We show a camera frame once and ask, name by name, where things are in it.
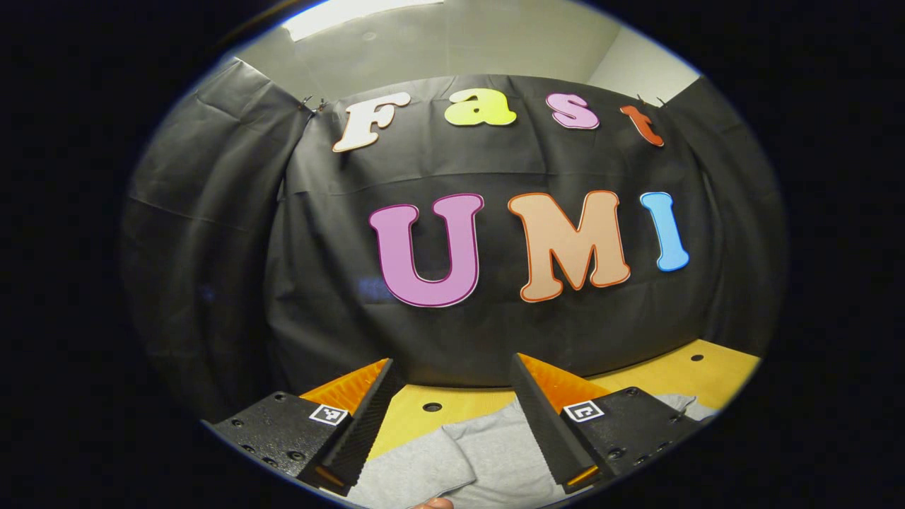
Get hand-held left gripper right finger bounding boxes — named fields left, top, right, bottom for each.
left=509, top=352, right=708, bottom=496

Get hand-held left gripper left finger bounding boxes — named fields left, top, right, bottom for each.
left=203, top=357, right=407, bottom=497

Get grey zip-neck sweatshirt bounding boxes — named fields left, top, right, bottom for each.
left=346, top=394, right=718, bottom=509

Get black backdrop cloth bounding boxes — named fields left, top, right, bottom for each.
left=120, top=57, right=789, bottom=425

